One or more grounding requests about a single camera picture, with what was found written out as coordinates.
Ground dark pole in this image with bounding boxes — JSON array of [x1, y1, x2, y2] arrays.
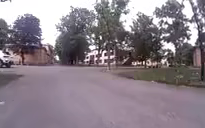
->
[[199, 49, 205, 82]]

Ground white car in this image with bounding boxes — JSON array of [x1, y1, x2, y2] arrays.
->
[[0, 49, 14, 69]]

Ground group of trees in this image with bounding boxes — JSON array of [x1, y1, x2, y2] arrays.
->
[[0, 0, 205, 72]]

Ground brown brick building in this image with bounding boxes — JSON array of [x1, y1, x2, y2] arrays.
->
[[4, 43, 56, 66]]

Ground grey asphalt road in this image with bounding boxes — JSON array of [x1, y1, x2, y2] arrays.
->
[[0, 64, 205, 128]]

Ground white building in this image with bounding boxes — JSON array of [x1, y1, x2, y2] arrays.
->
[[84, 49, 131, 66]]

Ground grass patch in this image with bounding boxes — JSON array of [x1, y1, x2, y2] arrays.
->
[[111, 66, 205, 88]]

